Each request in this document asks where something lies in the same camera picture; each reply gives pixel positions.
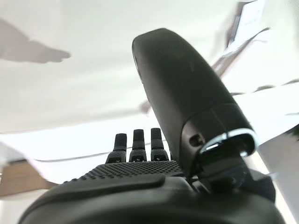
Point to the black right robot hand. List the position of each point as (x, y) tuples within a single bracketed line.
[(182, 81)]

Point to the white garment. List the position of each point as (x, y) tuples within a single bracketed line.
[(252, 14)]

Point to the white duvet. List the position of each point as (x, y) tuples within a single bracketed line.
[(70, 140)]

